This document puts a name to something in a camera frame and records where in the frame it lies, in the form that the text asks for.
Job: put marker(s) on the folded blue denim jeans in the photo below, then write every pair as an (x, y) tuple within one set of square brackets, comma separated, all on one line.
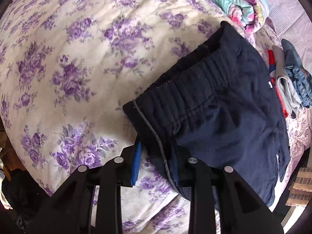
[(300, 77)]

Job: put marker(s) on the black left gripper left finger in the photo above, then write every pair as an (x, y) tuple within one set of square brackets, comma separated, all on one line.
[(89, 201)]

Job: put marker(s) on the folded grey pants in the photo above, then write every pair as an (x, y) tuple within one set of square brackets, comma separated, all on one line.
[(285, 86)]

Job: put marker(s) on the woven wooden chair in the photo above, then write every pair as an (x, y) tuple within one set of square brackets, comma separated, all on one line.
[(300, 189)]

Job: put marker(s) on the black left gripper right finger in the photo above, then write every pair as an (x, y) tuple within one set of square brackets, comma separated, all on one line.
[(241, 210)]

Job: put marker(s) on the dark navy pants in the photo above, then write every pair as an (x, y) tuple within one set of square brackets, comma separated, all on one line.
[(216, 104)]

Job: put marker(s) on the folded red blue garment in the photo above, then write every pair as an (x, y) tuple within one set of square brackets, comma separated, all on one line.
[(273, 75)]

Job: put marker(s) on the white lace bed cover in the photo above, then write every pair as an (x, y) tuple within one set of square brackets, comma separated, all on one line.
[(292, 23)]

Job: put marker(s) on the colourful floral folded quilt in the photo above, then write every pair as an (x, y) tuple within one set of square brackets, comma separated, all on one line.
[(249, 14)]

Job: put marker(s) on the purple floral bed sheet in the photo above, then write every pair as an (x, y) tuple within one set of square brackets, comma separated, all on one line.
[(68, 67)]

